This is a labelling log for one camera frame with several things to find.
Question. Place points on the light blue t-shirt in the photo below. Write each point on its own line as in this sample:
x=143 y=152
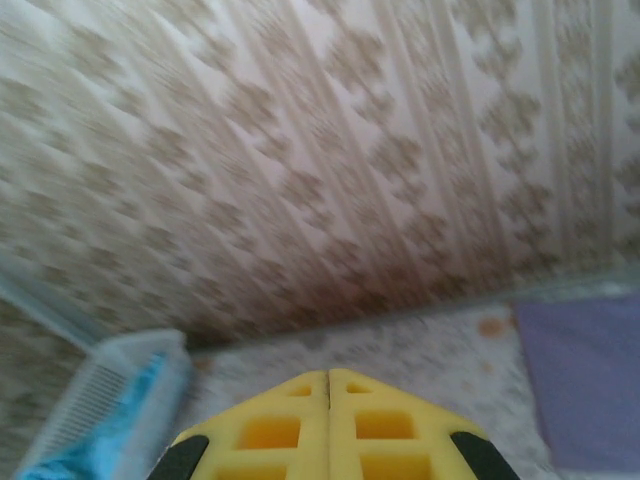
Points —
x=112 y=430

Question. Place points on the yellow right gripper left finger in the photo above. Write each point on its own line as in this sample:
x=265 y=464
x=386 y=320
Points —
x=270 y=435

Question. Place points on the purple folded t-shirt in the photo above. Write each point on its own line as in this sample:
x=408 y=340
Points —
x=585 y=380

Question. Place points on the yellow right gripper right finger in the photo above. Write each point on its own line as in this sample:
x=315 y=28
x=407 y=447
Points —
x=390 y=430

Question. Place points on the aluminium frame post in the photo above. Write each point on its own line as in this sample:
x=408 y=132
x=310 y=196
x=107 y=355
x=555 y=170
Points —
x=45 y=307

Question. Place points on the floral tablecloth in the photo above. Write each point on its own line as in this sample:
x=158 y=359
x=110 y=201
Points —
x=400 y=345

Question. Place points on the white plastic laundry basket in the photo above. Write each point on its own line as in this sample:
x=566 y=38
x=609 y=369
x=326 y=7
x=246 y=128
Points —
x=85 y=400

